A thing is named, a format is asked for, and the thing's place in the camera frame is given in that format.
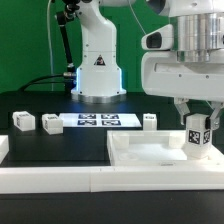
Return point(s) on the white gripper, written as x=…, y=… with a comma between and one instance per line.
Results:
x=163, y=75

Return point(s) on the white square tabletop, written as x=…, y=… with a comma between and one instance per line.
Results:
x=153, y=148

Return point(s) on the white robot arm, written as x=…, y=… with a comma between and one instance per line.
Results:
x=184, y=59

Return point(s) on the white sheet with AprilTags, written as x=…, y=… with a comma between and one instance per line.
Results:
x=99, y=120

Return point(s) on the white U-shaped fence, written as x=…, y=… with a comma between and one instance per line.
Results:
x=192, y=176

